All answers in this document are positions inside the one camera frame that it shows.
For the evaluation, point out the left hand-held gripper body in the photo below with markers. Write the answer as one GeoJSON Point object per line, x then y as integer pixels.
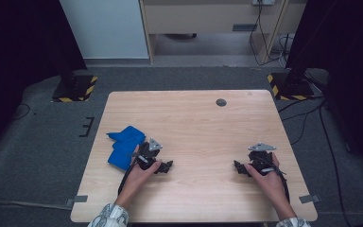
{"type": "Point", "coordinates": [148, 155]}

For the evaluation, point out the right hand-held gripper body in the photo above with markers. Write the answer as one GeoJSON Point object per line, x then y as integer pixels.
{"type": "Point", "coordinates": [260, 160]}

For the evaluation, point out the blue cloth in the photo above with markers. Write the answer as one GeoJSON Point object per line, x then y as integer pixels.
{"type": "Point", "coordinates": [124, 148]}

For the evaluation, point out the person's right hand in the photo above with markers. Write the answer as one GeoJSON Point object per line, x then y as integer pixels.
{"type": "Point", "coordinates": [272, 184]}

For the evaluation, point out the person's left hand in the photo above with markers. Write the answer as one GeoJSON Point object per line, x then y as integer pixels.
{"type": "Point", "coordinates": [137, 181]}

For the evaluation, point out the grey tape strip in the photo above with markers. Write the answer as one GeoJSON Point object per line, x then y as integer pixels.
{"type": "Point", "coordinates": [308, 199]}
{"type": "Point", "coordinates": [80, 199]}

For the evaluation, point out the grey round table grommet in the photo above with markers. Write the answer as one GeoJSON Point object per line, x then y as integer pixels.
{"type": "Point", "coordinates": [221, 102]}

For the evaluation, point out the black stand with striped base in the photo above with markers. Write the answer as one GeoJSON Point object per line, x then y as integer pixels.
{"type": "Point", "coordinates": [291, 86]}
{"type": "Point", "coordinates": [75, 90]}

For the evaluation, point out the white panel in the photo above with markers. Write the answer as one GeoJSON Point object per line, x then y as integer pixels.
{"type": "Point", "coordinates": [107, 28]}

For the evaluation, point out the dark curtain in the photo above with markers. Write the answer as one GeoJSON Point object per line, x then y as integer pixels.
{"type": "Point", "coordinates": [353, 63]}
{"type": "Point", "coordinates": [15, 56]}

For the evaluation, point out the light wooden desk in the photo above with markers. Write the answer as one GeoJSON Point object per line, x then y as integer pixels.
{"type": "Point", "coordinates": [201, 19]}

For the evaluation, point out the white power strip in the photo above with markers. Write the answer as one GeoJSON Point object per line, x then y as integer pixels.
{"type": "Point", "coordinates": [263, 2]}

